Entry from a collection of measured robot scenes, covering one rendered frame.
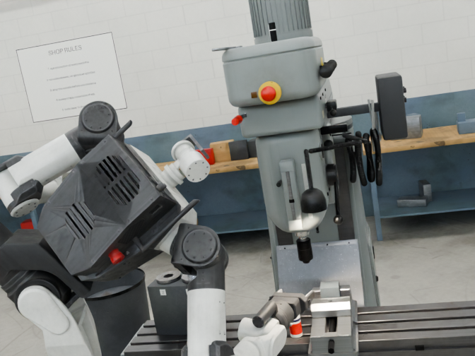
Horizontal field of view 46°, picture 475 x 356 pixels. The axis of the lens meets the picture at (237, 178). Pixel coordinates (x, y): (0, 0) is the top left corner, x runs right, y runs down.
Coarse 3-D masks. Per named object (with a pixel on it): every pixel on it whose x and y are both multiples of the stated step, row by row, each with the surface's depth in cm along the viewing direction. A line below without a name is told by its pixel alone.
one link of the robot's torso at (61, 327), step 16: (32, 288) 136; (32, 304) 136; (48, 304) 137; (80, 304) 153; (32, 320) 137; (48, 320) 137; (64, 320) 138; (80, 320) 144; (48, 336) 139; (64, 336) 140; (80, 336) 140; (96, 336) 153; (48, 352) 141; (64, 352) 142; (80, 352) 142; (96, 352) 154
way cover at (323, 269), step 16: (352, 240) 215; (288, 256) 220; (320, 256) 217; (336, 256) 215; (352, 256) 214; (288, 272) 219; (304, 272) 217; (320, 272) 216; (336, 272) 214; (288, 288) 217; (304, 288) 215; (352, 288) 210
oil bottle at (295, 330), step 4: (296, 320) 180; (292, 324) 180; (296, 324) 180; (300, 324) 181; (292, 328) 180; (296, 328) 180; (300, 328) 181; (292, 332) 181; (296, 332) 180; (300, 332) 181; (292, 336) 181; (296, 336) 181; (300, 336) 181
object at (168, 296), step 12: (168, 276) 200; (180, 276) 197; (156, 288) 194; (168, 288) 192; (180, 288) 191; (156, 300) 195; (168, 300) 194; (180, 300) 192; (156, 312) 196; (168, 312) 195; (180, 312) 193; (156, 324) 198; (168, 324) 196; (180, 324) 195
